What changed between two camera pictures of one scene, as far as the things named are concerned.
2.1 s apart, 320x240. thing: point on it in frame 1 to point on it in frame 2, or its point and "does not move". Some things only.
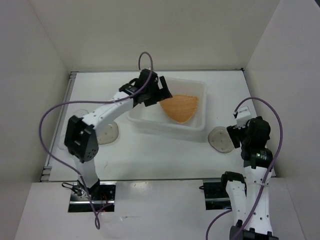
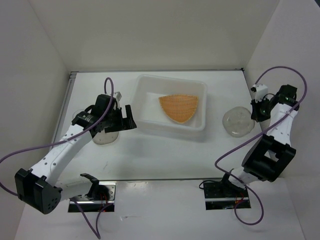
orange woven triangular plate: (181, 108) does not move
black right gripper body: (244, 136) to (262, 110)
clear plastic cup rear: (80, 112) does not move
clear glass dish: (219, 139) to (237, 121)
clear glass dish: (108, 134) does not move
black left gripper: (165, 93) to (124, 123)
